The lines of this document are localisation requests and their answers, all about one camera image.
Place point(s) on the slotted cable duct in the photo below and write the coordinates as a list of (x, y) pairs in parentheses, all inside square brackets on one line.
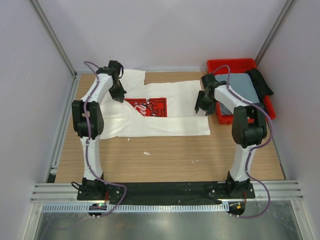
[(99, 207)]

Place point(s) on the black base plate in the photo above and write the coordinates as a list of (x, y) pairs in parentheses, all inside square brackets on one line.
[(162, 193)]

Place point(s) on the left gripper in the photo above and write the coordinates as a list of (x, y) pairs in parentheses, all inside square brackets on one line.
[(115, 97)]

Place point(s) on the grey folded t shirt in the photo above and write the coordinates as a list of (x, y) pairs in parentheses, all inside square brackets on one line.
[(240, 83)]

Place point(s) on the black t shirt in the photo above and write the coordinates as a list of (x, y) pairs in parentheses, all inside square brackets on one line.
[(259, 83)]

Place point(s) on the red plastic bin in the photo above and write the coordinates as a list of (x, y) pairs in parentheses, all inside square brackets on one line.
[(240, 65)]

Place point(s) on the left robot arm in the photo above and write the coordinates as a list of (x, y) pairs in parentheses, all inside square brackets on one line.
[(88, 123)]

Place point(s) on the white t shirt red print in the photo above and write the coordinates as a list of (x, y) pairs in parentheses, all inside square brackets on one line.
[(154, 109)]

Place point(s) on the aluminium frame post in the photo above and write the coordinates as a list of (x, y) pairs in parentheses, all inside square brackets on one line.
[(279, 21), (52, 35)]

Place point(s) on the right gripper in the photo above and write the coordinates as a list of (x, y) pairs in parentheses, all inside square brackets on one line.
[(209, 109)]

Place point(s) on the right aluminium frame post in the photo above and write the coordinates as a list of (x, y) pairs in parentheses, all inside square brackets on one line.
[(279, 21)]

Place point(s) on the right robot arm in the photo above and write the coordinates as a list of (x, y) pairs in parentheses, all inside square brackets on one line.
[(248, 130)]

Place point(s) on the left aluminium frame post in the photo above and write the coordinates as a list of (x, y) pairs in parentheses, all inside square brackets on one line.
[(52, 35)]

